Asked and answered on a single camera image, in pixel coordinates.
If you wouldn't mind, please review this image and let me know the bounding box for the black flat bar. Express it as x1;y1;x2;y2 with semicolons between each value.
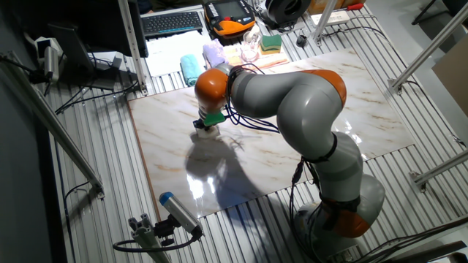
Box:
380;239;468;263

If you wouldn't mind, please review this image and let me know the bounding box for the white rectangular sponge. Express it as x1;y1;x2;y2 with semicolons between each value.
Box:
196;126;222;140

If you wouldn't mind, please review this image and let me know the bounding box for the silver camera on white mount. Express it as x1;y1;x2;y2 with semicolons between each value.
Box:
34;36;63;83

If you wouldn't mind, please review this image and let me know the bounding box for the black computer keyboard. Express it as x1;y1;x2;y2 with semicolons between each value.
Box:
140;10;204;37

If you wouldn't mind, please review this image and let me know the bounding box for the upright aluminium profile post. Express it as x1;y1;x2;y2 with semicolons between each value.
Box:
117;0;149;96

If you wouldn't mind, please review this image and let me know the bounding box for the silver camera with blue cap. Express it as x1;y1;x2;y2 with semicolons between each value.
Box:
159;191;204;237

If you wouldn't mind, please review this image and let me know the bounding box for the black round spool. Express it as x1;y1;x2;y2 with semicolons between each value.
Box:
265;0;312;30

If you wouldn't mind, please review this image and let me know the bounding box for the purple folded cloth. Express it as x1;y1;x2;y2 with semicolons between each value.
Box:
202;38;228;69

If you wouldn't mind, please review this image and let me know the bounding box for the brown cardboard box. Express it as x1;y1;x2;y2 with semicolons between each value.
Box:
431;43;468;118

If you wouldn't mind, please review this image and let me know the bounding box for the black office chair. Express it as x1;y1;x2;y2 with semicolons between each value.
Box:
411;0;468;26

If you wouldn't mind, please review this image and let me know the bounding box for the red handled screwdriver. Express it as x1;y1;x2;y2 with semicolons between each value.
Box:
334;1;366;12

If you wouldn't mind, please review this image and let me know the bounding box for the clear glass cup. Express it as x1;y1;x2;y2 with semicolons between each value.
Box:
240;31;263;62

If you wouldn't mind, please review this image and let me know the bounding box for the green yellow sponge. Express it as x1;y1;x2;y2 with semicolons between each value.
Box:
260;34;283;56

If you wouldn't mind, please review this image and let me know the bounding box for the black camera cable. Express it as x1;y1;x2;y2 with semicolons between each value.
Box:
112;226;204;254

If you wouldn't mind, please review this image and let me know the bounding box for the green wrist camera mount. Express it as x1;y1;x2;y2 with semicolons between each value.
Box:
203;111;226;127

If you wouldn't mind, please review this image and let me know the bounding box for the grey monitor stand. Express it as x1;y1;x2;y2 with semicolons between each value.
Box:
48;23;124;91

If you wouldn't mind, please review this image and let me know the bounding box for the white paper sheet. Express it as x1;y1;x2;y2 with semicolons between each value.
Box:
145;31;211;77

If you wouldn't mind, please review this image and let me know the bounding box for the slanted aluminium frame beam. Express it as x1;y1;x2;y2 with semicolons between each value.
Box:
387;1;468;96

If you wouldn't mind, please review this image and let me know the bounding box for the orange cloth mat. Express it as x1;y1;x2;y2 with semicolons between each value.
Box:
222;43;290;72

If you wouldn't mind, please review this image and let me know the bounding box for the white power strip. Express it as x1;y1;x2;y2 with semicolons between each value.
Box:
310;9;351;26

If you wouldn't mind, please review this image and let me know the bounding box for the low aluminium frame beam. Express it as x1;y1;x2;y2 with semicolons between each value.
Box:
408;149;468;194

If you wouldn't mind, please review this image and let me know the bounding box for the short aluminium profile stub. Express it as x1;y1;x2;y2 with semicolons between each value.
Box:
127;213;173;263

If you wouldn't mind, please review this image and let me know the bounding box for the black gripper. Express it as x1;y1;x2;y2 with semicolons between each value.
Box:
193;118;211;132

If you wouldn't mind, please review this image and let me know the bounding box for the black camera clamp bracket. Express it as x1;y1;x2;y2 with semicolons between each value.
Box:
153;215;180;248

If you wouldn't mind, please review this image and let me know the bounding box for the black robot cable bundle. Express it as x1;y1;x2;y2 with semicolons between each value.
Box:
223;62;326;262

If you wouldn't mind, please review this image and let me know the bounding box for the long slanted aluminium beam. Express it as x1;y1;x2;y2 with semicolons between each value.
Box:
0;50;106;200

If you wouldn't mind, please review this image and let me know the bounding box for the thin aluminium frame post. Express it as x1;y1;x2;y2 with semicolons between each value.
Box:
310;0;337;47

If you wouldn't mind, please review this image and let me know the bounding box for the orange black teach pendant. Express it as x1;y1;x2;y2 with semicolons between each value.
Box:
203;0;256;37

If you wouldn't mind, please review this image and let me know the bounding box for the teal rolled towel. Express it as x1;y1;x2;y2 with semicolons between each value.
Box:
179;53;203;88

